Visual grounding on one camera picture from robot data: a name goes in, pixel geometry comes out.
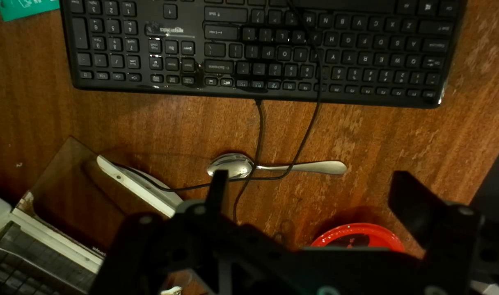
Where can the silver metal spoon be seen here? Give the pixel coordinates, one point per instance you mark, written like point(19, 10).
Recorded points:
point(241, 166)

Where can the black computer keyboard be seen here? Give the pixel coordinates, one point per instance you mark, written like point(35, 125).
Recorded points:
point(395, 53)

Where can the white folding knife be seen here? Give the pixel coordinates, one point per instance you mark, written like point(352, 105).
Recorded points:
point(144, 186)

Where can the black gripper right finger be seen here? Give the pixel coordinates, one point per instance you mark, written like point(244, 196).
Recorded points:
point(449, 233)

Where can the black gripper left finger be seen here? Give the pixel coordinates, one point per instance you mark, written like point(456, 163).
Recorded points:
point(226, 258)

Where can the green flat packet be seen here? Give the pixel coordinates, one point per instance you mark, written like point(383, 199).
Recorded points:
point(12, 10)

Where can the red plastic bowl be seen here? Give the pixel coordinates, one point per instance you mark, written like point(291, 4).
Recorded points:
point(360, 235)

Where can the clear glass container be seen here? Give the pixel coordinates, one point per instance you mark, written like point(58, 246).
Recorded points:
point(76, 207)

